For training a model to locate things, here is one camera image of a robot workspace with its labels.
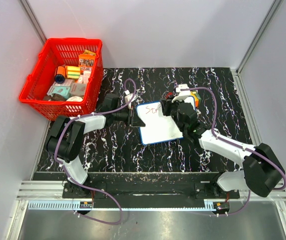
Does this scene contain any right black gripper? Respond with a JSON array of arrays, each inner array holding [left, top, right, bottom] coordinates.
[[160, 95, 186, 133]]

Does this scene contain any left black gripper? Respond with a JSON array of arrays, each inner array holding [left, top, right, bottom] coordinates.
[[112, 105, 145, 128]]

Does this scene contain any white blue-framed whiteboard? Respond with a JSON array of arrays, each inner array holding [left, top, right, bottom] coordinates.
[[136, 101, 183, 146]]

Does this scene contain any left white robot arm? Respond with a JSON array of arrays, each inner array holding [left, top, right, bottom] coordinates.
[[45, 92, 146, 198]]

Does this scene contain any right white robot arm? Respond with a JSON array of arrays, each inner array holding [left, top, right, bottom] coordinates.
[[160, 98, 285, 198]]

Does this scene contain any orange juice carton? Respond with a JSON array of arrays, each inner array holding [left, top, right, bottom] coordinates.
[[190, 90, 201, 108]]

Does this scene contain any white round container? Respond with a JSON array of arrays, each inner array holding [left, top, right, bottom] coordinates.
[[66, 96, 83, 102]]

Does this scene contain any brown pink box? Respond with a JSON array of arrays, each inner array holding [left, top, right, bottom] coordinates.
[[70, 82, 87, 97]]

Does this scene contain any teal box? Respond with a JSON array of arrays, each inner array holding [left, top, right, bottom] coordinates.
[[47, 85, 71, 99]]

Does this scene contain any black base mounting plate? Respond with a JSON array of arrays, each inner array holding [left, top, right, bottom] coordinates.
[[62, 181, 240, 210]]

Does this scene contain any orange snack box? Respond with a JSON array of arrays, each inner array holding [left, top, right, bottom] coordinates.
[[79, 54, 96, 67]]

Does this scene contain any yellow striped box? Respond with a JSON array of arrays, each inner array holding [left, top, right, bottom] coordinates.
[[65, 65, 81, 80]]

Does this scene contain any blue orange can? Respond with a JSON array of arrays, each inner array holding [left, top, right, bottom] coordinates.
[[54, 66, 66, 84]]

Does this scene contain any red plastic shopping basket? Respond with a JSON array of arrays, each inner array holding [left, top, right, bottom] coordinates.
[[19, 37, 104, 121]]

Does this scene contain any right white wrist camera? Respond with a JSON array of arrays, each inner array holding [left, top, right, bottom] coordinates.
[[172, 84, 191, 103]]

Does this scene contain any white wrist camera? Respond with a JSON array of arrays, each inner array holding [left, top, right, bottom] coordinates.
[[172, 84, 191, 103], [124, 90, 136, 104]]

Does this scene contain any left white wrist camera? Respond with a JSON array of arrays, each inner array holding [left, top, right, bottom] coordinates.
[[124, 90, 136, 104]]

